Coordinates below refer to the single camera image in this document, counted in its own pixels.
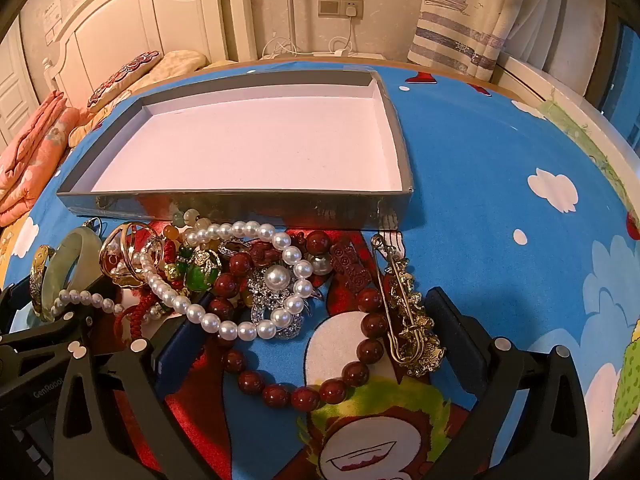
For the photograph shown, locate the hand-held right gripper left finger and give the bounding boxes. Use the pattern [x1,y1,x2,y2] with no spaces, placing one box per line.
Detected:
[54,292,213,480]

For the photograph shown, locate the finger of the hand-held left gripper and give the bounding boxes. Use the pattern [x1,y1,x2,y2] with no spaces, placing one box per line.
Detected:
[0,284,32,331]
[0,284,125,363]

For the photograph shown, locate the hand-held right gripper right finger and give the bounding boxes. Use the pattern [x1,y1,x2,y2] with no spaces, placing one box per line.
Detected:
[424,286,591,480]

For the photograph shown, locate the gold chain bracelet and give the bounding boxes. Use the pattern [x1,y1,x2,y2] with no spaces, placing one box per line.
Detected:
[371,233,447,377]

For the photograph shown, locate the red braided string bracelet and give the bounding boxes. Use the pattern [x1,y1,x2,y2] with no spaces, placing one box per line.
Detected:
[113,287,173,357]

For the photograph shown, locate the pale green jade bangle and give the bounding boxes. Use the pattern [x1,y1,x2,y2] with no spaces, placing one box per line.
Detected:
[41,227,104,324]

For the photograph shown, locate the white pearl necklace green pendant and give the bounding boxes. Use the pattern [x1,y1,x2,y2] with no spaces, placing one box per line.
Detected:
[51,221,315,343]

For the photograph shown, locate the dark red bead bracelet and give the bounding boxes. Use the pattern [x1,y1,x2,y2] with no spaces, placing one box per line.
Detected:
[209,231,387,409]

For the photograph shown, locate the thin gold bangle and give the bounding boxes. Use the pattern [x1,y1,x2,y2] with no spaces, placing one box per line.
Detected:
[99,221,163,288]

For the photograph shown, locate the shallow grey cardboard box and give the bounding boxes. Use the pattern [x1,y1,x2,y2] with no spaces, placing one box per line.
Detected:
[56,70,416,234]

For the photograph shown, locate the carved gold bangle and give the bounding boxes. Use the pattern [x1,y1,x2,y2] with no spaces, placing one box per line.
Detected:
[29,245,57,313]

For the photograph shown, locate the silver rhinestone pearl brooch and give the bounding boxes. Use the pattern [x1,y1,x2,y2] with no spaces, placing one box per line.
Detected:
[219,239,323,342]

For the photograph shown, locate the blue cartoon printed tablecloth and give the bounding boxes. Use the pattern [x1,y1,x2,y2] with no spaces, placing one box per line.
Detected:
[0,59,640,480]

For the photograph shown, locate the white panelled door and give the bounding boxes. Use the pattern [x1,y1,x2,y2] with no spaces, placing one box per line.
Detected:
[0,22,40,147]

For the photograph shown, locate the embroidered round cushion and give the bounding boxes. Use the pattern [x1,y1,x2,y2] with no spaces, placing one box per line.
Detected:
[87,51,164,112]

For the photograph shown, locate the yellow floral pillow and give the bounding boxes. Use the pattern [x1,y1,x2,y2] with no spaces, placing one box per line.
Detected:
[69,50,210,147]

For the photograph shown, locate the white bed headboard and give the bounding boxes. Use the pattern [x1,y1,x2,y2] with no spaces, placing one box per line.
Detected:
[42,0,257,107]

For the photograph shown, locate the ship print curtain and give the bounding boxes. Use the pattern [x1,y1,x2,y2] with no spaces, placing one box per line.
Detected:
[407,0,607,82]

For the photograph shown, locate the white lamp pole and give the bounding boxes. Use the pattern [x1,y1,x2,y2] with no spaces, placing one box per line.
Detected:
[285,0,297,55]

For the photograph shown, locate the pale agate bead bracelet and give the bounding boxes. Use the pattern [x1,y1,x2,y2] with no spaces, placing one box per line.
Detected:
[162,208,213,243]

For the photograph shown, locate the carved red block bracelet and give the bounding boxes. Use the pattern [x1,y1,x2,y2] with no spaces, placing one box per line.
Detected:
[329,241,370,289]

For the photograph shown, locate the white charger cable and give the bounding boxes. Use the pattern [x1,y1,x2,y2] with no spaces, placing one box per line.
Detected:
[260,17,357,59]

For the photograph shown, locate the dark window frame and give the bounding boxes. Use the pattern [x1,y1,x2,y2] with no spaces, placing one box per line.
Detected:
[584,0,640,157]

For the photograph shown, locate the wall socket panel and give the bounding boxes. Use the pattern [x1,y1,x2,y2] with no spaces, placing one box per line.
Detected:
[317,0,365,20]

